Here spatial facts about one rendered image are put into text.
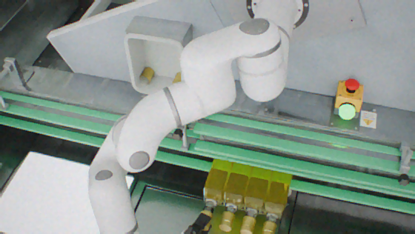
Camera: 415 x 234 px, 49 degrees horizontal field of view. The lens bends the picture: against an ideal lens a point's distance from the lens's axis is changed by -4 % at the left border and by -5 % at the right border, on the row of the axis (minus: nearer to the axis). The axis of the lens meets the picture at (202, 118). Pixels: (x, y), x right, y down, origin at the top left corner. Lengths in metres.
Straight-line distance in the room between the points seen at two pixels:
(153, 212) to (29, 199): 0.41
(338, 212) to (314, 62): 0.49
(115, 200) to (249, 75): 0.36
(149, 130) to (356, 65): 0.65
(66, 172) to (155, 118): 0.76
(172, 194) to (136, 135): 0.63
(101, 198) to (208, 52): 0.36
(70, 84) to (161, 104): 0.76
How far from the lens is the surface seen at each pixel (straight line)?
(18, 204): 1.60
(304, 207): 1.52
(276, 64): 0.92
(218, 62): 0.86
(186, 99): 0.91
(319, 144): 1.29
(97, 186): 0.97
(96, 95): 1.56
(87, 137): 1.57
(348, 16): 1.20
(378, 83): 1.35
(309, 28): 1.22
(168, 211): 1.46
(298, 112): 1.33
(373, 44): 1.27
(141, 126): 0.89
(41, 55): 2.15
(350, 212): 1.54
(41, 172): 1.65
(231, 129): 1.30
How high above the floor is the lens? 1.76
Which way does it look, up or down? 40 degrees down
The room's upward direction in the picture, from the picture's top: 158 degrees counter-clockwise
